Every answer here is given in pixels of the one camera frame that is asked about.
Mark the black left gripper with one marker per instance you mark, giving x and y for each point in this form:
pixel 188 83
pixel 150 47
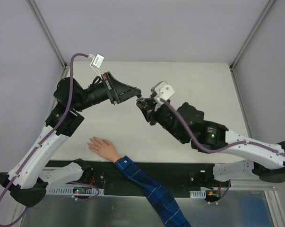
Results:
pixel 109 88

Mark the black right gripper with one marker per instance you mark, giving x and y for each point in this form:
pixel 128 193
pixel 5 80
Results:
pixel 149 109

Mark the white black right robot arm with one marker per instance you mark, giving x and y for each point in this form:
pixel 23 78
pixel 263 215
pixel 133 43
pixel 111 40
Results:
pixel 260 161

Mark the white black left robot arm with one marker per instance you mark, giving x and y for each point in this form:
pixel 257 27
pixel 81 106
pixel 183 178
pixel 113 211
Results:
pixel 26 182

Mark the blue plaid sleeve forearm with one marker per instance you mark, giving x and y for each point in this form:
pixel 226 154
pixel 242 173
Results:
pixel 160 198

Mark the person's bare hand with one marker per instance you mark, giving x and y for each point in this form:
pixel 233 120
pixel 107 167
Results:
pixel 103 148

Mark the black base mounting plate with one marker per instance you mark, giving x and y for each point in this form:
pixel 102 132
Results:
pixel 179 178

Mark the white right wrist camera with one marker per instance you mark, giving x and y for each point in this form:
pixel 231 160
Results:
pixel 161 91

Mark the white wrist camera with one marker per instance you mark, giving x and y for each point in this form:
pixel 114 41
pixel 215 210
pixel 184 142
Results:
pixel 161 91
pixel 96 62

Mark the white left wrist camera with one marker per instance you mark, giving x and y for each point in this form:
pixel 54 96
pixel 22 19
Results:
pixel 96 62

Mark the white slotted cable duct right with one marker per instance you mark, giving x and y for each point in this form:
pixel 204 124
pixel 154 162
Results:
pixel 201 194

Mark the white slotted cable duct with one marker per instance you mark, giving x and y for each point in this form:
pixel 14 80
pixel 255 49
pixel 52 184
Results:
pixel 71 190
pixel 201 194

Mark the aluminium frame post left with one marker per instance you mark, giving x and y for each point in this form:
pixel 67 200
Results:
pixel 47 33

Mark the aluminium frame post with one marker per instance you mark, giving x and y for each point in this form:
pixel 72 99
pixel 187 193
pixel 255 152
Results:
pixel 47 33
pixel 252 33

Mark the white slotted cable duct left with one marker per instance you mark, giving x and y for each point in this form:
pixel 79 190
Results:
pixel 71 190

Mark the aluminium frame post right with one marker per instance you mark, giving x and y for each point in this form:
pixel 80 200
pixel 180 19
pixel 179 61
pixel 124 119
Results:
pixel 252 33

